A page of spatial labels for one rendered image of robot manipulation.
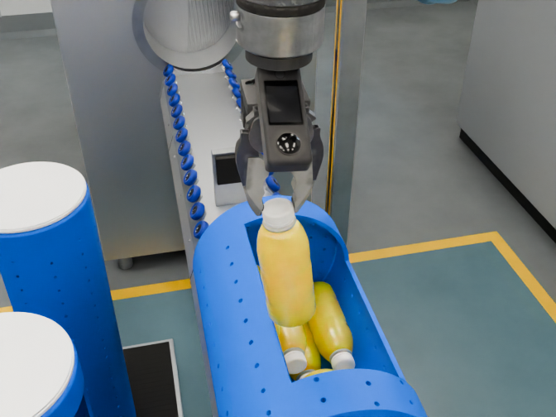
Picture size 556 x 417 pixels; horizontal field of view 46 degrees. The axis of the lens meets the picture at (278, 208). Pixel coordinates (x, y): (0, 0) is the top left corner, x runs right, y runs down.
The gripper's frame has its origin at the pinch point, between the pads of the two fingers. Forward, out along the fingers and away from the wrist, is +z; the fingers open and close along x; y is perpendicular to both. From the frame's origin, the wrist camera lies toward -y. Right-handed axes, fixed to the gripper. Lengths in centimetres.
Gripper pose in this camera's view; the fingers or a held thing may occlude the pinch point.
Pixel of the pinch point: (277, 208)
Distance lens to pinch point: 78.4
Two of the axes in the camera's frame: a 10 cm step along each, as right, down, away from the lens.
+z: -0.2, 7.9, 6.1
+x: -9.9, 0.8, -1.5
